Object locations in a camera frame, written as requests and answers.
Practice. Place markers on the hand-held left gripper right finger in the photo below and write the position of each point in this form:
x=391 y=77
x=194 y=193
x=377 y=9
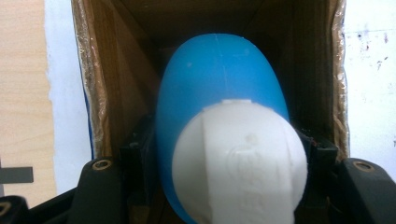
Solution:
x=319 y=155

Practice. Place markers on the blue bottle with white cap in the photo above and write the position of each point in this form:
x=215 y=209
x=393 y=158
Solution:
x=218 y=93

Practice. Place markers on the grey metal bar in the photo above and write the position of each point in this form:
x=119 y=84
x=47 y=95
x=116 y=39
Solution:
x=17 y=174

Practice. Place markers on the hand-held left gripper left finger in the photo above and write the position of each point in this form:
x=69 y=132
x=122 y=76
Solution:
x=138 y=146

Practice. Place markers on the brown cardboard box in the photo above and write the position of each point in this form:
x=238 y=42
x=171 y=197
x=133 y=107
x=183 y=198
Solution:
x=124 y=77

